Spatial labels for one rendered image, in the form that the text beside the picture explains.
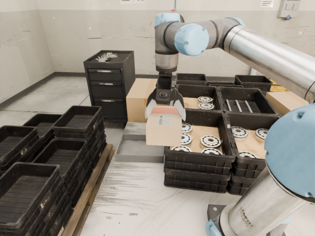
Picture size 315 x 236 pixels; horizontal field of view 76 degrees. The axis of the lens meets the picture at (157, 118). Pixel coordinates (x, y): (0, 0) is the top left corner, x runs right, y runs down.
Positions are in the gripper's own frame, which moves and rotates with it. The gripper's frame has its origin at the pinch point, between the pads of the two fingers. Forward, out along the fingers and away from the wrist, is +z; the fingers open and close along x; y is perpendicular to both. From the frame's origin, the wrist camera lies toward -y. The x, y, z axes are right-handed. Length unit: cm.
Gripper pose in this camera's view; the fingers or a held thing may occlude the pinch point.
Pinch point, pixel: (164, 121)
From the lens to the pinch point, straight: 74.7
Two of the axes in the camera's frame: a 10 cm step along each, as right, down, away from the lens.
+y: 0.9, -5.0, 8.6
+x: -10.0, -0.5, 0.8
